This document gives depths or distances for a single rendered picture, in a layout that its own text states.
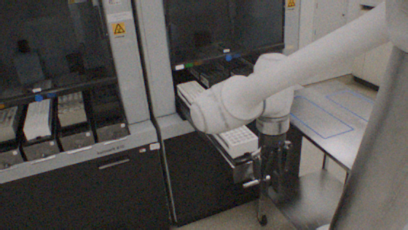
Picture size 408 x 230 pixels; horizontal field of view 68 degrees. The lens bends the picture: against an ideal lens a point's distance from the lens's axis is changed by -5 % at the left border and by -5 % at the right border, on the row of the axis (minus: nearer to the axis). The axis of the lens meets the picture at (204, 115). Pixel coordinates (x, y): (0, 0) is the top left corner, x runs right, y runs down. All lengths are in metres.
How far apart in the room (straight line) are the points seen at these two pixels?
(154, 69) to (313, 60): 0.98
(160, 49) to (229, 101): 0.82
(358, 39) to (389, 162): 0.25
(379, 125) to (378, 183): 0.08
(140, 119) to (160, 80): 0.21
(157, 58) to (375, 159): 1.16
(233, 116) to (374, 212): 0.34
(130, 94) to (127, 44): 0.23
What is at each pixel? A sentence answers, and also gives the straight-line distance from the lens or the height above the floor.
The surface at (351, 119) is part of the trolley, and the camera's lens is 1.37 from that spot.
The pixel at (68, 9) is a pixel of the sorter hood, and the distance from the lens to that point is 1.35.
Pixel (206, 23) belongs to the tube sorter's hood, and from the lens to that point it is 1.48.
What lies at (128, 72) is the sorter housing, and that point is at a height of 1.00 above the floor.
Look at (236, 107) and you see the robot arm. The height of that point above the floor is 1.16.
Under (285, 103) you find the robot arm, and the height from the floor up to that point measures 1.10.
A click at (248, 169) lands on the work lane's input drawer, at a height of 0.78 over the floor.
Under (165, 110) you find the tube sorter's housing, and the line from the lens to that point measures 1.55.
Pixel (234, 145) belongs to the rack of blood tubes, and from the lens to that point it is 1.07.
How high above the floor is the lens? 1.46
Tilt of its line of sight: 28 degrees down
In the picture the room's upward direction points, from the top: 5 degrees counter-clockwise
